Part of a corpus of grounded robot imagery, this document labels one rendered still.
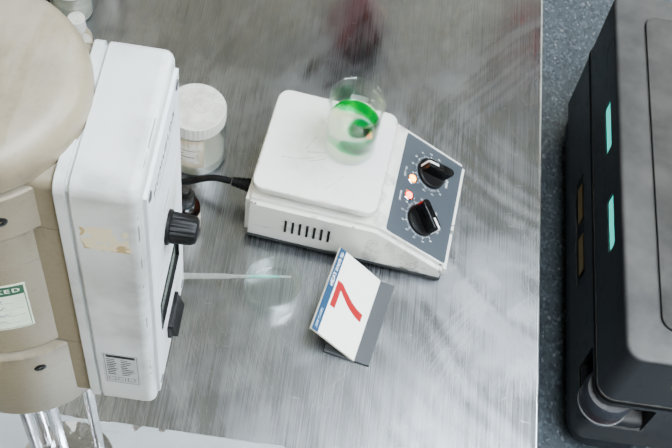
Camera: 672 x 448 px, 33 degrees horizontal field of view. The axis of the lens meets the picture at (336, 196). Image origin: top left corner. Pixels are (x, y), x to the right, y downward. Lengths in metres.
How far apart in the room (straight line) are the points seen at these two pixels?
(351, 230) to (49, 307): 0.57
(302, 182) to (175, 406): 0.23
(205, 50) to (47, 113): 0.83
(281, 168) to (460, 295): 0.22
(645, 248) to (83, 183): 1.32
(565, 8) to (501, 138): 1.23
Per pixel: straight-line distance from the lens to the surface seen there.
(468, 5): 1.35
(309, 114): 1.10
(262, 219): 1.09
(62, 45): 0.46
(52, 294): 0.52
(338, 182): 1.06
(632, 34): 1.93
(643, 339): 1.62
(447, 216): 1.12
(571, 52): 2.37
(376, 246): 1.08
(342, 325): 1.06
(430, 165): 1.11
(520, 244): 1.16
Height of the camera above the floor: 1.72
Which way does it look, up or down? 56 degrees down
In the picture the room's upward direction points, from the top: 10 degrees clockwise
